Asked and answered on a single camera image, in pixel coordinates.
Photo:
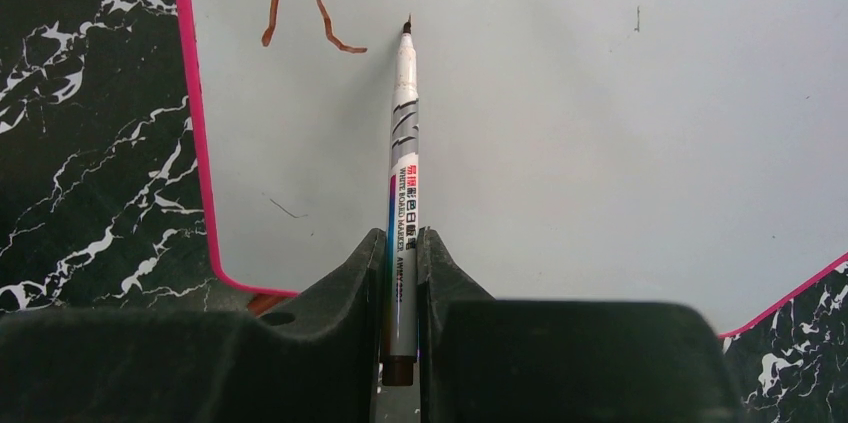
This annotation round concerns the pink framed whiteboard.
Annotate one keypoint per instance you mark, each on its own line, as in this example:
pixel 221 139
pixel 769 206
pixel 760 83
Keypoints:
pixel 684 150

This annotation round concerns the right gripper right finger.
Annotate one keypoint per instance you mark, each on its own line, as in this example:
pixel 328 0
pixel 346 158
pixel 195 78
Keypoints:
pixel 493 360

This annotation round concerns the white whiteboard marker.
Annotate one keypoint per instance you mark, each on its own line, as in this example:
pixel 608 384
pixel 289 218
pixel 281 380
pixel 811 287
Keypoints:
pixel 400 332

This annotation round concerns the red marker cap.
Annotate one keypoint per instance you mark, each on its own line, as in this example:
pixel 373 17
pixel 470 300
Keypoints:
pixel 260 304

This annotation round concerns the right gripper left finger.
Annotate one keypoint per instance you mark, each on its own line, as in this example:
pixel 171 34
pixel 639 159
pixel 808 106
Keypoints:
pixel 312 360

